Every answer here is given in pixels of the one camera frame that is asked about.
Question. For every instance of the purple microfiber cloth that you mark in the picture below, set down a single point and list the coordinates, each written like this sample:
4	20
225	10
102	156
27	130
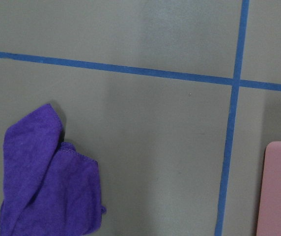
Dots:
49	189

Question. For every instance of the pink plastic tray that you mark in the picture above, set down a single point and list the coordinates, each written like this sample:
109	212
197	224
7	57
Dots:
269	218

